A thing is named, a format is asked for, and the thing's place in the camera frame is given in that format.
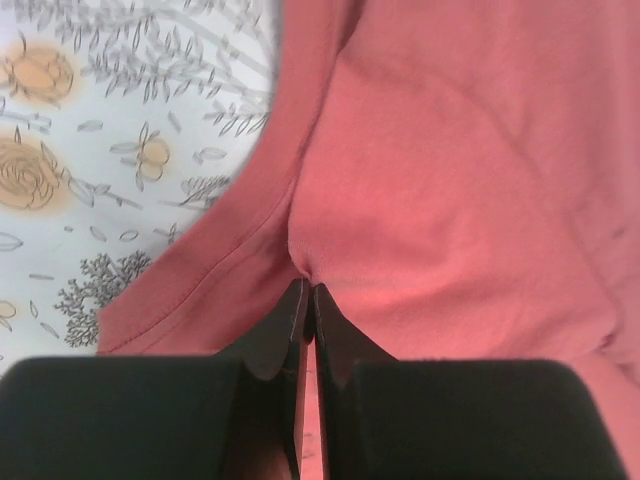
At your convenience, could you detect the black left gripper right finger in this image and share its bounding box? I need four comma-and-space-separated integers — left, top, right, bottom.
313, 285, 627, 479

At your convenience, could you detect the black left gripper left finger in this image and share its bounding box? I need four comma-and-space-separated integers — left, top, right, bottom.
1, 280, 308, 479

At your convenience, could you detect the red t shirt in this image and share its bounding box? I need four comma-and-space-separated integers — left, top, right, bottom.
98, 1, 639, 478

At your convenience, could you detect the floral patterned table mat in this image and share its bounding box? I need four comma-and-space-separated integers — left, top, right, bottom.
1, 0, 282, 369

